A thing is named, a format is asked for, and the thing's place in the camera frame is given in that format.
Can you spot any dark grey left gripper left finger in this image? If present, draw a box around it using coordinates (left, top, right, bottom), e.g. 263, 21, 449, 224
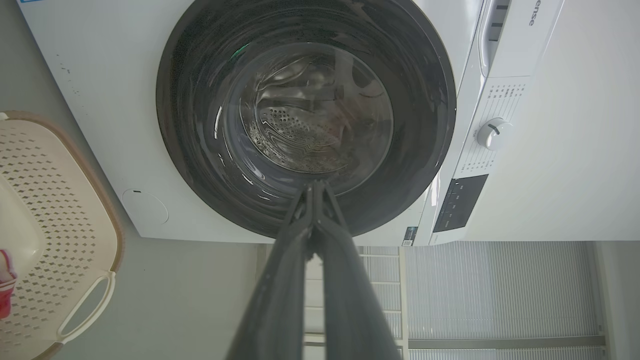
225, 182, 315, 360

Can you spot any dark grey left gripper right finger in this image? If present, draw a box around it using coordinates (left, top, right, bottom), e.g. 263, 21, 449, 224
314, 180, 402, 360

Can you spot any black round glass washer door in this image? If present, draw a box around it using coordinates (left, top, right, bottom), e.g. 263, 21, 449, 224
156, 0, 457, 238

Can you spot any white front-load washing machine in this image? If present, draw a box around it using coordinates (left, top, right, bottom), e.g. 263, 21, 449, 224
17, 0, 640, 247

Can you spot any white framed panel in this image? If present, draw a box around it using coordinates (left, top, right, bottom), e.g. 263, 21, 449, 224
302, 245, 408, 360

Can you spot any white slatted panel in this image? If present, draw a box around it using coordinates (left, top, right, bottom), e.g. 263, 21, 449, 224
405, 241, 609, 360

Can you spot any black control display panel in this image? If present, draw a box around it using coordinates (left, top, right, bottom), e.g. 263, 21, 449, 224
432, 174, 489, 234

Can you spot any round white filter cover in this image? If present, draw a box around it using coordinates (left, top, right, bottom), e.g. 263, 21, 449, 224
121, 188, 170, 226

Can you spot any steel perforated washer drum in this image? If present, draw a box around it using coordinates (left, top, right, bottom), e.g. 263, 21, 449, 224
239, 44, 394, 174

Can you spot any white program dial knob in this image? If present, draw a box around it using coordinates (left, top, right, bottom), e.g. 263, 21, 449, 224
476, 117, 514, 151

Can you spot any cream perforated laundry basket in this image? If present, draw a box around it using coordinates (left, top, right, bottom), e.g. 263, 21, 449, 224
0, 111, 125, 360

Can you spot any red and white garment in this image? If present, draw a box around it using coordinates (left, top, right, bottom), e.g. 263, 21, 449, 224
0, 248, 18, 321

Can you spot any white detergent drawer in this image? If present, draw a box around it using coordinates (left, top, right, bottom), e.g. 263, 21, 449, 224
477, 0, 566, 79

